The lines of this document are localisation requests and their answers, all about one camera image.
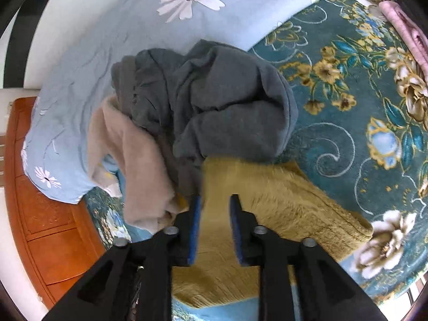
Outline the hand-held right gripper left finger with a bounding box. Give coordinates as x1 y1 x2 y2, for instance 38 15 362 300
42 195 203 321

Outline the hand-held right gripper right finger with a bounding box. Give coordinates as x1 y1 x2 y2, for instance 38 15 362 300
229 194 388 321

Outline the mustard yellow fleece garment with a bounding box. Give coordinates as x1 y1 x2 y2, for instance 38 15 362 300
171 156 374 309

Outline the dark grey sweatshirt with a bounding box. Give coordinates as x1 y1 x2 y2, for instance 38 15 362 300
111 39 299 198

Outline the beige fleece garment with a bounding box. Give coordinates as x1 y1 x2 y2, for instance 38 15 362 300
87 96 183 235

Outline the teal floral blanket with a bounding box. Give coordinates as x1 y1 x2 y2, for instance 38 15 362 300
83 0 428 321

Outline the light blue daisy quilt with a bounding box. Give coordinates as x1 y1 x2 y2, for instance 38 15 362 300
21 0 379 204

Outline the pink folded cloth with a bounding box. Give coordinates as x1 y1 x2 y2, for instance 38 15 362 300
378 1 428 74

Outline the orange wooden bed frame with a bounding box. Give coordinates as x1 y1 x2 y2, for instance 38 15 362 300
3 96 107 310

